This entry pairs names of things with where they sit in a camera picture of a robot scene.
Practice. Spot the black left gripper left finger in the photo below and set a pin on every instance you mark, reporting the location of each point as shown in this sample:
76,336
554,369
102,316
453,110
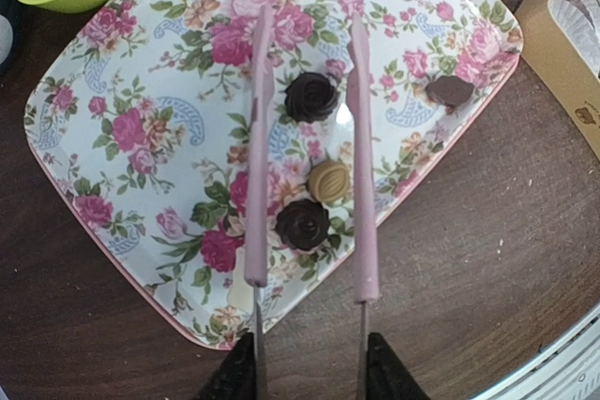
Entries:
235,378

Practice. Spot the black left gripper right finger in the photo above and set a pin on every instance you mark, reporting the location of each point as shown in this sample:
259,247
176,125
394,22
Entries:
387,377

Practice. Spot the pink metal tongs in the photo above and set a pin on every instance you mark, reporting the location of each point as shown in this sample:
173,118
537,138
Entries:
366,253

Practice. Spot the white chocolate piece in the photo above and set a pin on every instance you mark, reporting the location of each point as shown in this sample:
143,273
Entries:
241,295

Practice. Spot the dark rose chocolate lower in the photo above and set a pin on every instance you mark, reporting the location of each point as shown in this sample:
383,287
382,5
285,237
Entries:
303,225

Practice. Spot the dark rose chocolate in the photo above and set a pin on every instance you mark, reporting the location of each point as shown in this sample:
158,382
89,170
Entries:
311,97
303,225

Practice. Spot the caramel shell chocolate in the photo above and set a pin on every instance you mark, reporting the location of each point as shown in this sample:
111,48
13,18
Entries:
329,181

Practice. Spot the dark rose chocolate upper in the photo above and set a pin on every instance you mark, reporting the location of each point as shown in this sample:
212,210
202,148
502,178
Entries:
311,97

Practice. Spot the dark leaf chocolate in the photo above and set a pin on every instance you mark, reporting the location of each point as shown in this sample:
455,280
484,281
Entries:
450,91

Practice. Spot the pink floral serving tray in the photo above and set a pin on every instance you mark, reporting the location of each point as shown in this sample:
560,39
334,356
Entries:
142,125

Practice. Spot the tan tin box paper cups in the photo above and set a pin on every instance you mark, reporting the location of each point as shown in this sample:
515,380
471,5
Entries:
562,48

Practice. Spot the white round cup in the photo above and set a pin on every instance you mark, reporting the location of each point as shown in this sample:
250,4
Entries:
9,15

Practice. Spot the front aluminium frame rail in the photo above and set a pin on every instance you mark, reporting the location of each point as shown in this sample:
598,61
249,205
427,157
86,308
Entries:
566,369

